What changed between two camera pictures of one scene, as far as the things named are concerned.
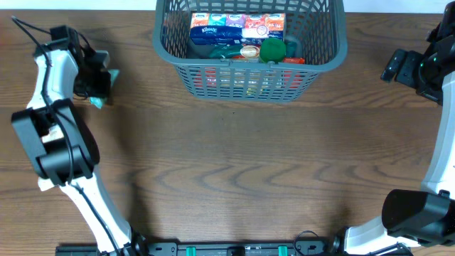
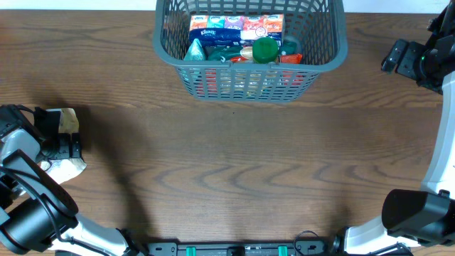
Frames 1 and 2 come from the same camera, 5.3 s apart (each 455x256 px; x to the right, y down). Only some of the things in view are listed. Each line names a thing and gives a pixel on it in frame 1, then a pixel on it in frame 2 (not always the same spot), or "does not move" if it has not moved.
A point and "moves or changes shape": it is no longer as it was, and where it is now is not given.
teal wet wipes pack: [99, 102] to [195, 52]
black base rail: [212, 248] does not move
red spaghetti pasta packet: [250, 80] to [284, 59]
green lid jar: [273, 50] moves or changes shape
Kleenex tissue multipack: [227, 28] does not move
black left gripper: [104, 89] to [69, 148]
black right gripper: [405, 67] to [403, 60]
